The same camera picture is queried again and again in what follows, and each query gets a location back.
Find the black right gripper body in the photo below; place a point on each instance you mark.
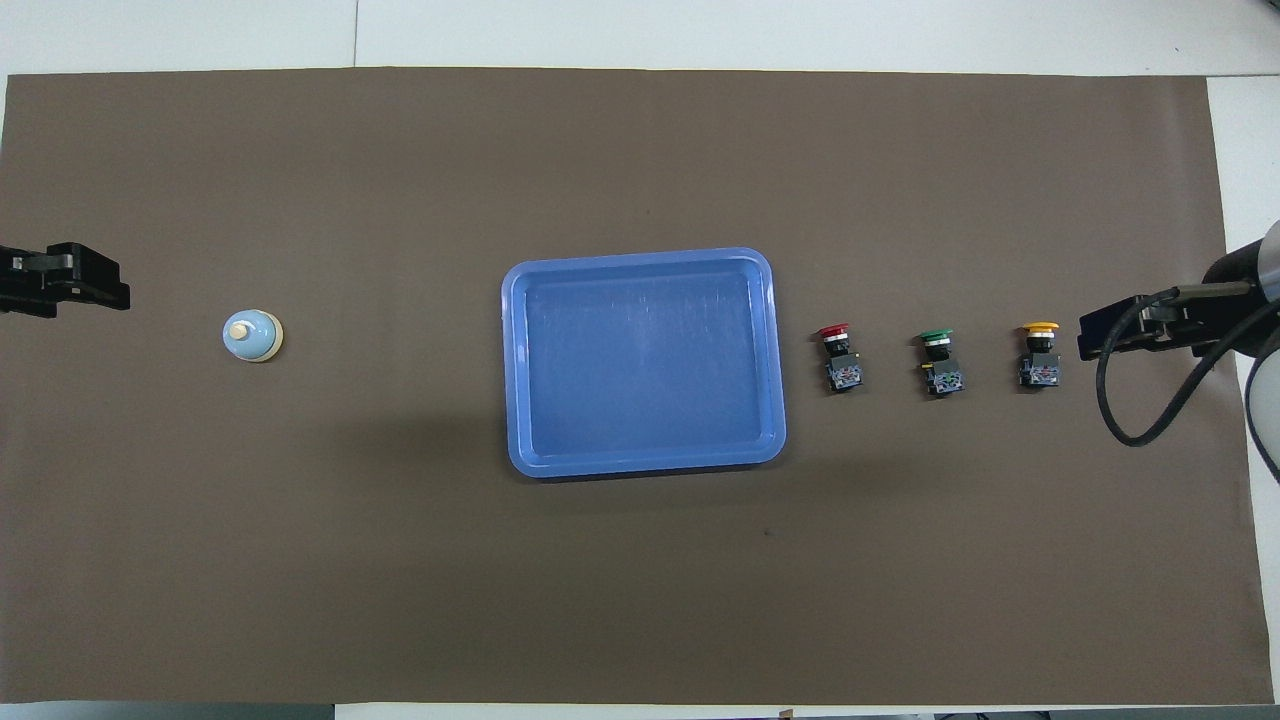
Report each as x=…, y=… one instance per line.
x=1220, y=320

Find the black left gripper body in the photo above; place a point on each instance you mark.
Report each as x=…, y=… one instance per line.
x=25, y=290

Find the yellow push button switch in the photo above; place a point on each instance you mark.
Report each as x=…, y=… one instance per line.
x=1040, y=368

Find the green push button switch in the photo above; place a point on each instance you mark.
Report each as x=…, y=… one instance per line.
x=942, y=375

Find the red push button switch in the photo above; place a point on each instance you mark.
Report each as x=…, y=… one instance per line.
x=842, y=370

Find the light blue call bell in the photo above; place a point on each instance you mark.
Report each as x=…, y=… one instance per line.
x=255, y=338

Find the blue plastic tray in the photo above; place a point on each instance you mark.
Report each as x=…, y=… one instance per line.
x=640, y=380

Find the brown table mat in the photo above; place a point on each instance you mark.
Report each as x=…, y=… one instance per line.
x=400, y=580

